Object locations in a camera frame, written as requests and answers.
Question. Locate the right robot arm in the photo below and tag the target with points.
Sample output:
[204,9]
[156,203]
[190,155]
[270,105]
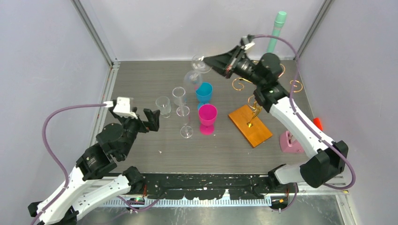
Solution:
[326,156]

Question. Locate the red small object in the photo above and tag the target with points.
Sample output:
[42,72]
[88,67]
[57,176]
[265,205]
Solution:
[318,123]

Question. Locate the blue plastic wine glass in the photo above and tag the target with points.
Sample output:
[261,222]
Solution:
[204,94]

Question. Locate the pink plastic wine glass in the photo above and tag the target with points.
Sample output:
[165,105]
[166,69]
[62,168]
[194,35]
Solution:
[207,116]

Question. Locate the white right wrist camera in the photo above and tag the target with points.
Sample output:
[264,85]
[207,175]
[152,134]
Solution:
[247,42]

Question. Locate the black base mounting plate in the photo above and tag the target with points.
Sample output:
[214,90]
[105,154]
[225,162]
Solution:
[176,186]

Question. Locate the clear patterned wine glass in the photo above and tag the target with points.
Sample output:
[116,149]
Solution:
[163,104]

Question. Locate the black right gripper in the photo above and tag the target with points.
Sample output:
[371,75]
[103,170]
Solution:
[222,63]

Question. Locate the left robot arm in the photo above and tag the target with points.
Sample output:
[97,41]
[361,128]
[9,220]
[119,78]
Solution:
[71,201]

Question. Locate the mint green tube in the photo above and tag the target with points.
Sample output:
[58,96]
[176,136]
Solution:
[279,22]

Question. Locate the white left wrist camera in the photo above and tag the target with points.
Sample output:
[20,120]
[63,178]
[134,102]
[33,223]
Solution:
[121,107]

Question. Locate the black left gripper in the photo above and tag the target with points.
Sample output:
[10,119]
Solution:
[153,123]

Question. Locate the orange wooden rack base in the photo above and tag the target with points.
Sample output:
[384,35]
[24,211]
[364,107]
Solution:
[250,126]

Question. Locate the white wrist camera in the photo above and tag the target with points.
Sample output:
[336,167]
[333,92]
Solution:
[247,42]
[121,107]

